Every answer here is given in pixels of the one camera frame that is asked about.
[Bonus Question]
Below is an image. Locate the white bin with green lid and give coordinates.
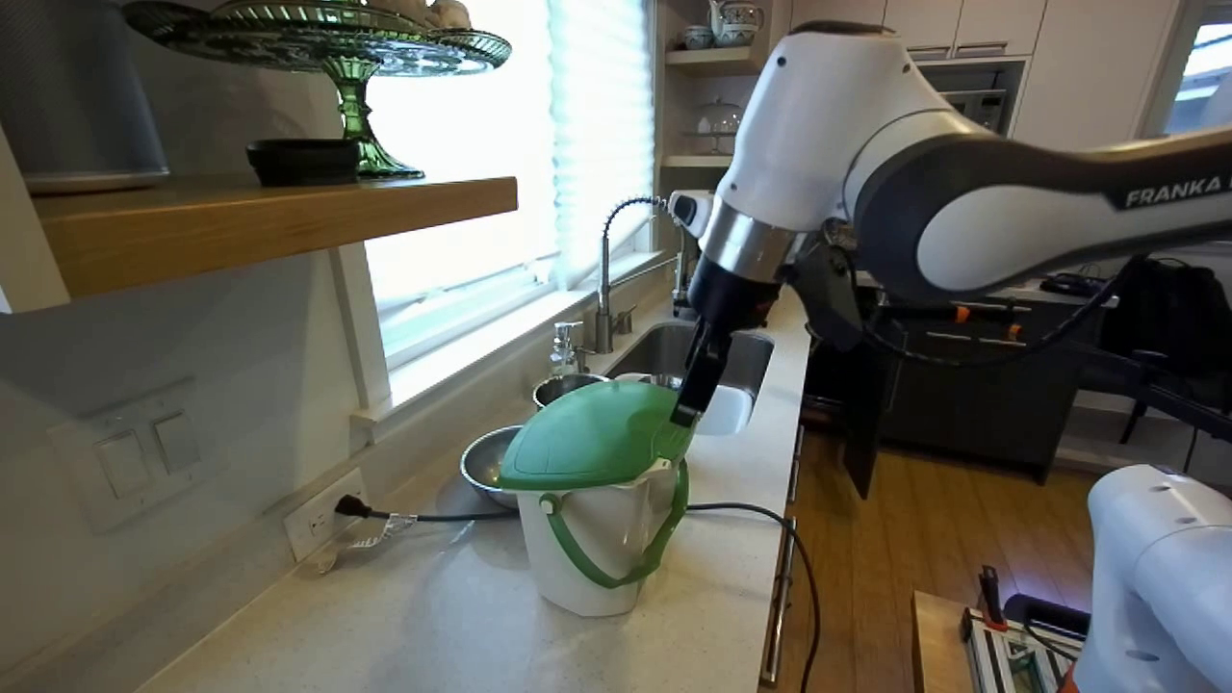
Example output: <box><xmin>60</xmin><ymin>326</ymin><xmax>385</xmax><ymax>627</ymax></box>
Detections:
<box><xmin>497</xmin><ymin>378</ymin><xmax>697</xmax><ymax>619</ymax></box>

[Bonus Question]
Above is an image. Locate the sink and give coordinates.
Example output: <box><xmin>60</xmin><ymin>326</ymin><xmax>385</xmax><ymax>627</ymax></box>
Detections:
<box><xmin>603</xmin><ymin>321</ymin><xmax>777</xmax><ymax>437</ymax></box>

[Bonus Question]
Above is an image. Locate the steel spring tap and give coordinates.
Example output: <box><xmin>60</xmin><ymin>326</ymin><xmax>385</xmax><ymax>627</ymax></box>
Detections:
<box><xmin>593</xmin><ymin>195</ymin><xmax>690</xmax><ymax>355</ymax></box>

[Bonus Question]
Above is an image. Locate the glass dome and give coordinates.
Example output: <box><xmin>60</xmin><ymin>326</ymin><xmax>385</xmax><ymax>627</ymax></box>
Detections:
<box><xmin>694</xmin><ymin>96</ymin><xmax>745</xmax><ymax>156</ymax></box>

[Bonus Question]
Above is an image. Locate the soap dispenser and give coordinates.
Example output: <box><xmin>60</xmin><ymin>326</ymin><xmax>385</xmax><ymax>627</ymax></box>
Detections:
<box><xmin>550</xmin><ymin>321</ymin><xmax>591</xmax><ymax>377</ymax></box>

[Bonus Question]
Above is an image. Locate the steel bowl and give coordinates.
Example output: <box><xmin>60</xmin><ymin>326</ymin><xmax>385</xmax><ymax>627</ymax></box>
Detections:
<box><xmin>531</xmin><ymin>372</ymin><xmax>610</xmax><ymax>411</ymax></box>
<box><xmin>459</xmin><ymin>424</ymin><xmax>526</xmax><ymax>510</ymax></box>

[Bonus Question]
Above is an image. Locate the dark kitchen island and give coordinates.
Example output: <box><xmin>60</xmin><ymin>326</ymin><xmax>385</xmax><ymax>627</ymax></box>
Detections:
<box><xmin>803</xmin><ymin>277</ymin><xmax>1110</xmax><ymax>484</ymax></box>

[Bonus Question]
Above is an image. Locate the white teapot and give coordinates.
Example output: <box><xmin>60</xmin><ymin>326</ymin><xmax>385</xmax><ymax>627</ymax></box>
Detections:
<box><xmin>708</xmin><ymin>0</ymin><xmax>767</xmax><ymax>48</ymax></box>

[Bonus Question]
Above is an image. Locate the window with white blind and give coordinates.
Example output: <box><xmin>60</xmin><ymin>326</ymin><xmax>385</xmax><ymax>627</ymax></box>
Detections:
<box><xmin>364</xmin><ymin>0</ymin><xmax>657</xmax><ymax>369</ymax></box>

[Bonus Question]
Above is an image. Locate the built-in oven door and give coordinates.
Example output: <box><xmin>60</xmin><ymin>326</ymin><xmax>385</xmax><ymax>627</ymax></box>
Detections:
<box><xmin>917</xmin><ymin>61</ymin><xmax>1023</xmax><ymax>137</ymax></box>

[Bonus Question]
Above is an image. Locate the row of white cabinets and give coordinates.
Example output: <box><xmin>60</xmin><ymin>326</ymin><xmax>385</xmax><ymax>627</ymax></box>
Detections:
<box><xmin>787</xmin><ymin>0</ymin><xmax>1183</xmax><ymax>152</ymax></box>

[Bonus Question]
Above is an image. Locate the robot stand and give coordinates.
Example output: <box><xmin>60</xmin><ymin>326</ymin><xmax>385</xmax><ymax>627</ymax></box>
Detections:
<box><xmin>911</xmin><ymin>587</ymin><xmax>1091</xmax><ymax>693</ymax></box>

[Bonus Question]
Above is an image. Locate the clear plastic wrapper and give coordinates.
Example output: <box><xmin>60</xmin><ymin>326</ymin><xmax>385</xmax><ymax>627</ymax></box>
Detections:
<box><xmin>316</xmin><ymin>513</ymin><xmax>421</xmax><ymax>577</ymax></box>

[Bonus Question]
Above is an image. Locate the black backpack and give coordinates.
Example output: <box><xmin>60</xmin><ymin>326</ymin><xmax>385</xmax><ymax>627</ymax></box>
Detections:
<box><xmin>1100</xmin><ymin>256</ymin><xmax>1232</xmax><ymax>413</ymax></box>

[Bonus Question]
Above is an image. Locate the green glass cake stand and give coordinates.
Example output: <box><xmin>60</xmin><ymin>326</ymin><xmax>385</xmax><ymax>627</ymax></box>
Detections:
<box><xmin>122</xmin><ymin>0</ymin><xmax>514</xmax><ymax>182</ymax></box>

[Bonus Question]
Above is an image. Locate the black bowl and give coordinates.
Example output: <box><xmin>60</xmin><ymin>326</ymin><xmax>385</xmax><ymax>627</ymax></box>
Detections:
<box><xmin>245</xmin><ymin>139</ymin><xmax>363</xmax><ymax>188</ymax></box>

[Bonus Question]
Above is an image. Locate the wooden shelf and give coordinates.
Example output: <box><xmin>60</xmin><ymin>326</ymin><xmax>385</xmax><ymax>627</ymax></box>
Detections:
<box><xmin>32</xmin><ymin>175</ymin><xmax>520</xmax><ymax>300</ymax></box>

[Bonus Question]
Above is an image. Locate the grey speaker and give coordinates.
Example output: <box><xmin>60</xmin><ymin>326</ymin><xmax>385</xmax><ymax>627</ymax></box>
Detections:
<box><xmin>0</xmin><ymin>0</ymin><xmax>172</xmax><ymax>194</ymax></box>

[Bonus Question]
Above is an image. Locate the black cable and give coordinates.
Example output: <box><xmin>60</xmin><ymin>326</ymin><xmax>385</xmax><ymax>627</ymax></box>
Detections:
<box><xmin>333</xmin><ymin>494</ymin><xmax>822</xmax><ymax>693</ymax></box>

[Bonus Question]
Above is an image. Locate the wall socket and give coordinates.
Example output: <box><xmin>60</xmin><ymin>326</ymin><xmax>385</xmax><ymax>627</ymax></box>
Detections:
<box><xmin>282</xmin><ymin>468</ymin><xmax>371</xmax><ymax>564</ymax></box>

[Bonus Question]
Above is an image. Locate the switch plate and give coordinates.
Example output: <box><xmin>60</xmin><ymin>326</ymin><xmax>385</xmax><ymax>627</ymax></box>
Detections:
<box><xmin>47</xmin><ymin>379</ymin><xmax>209</xmax><ymax>536</ymax></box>

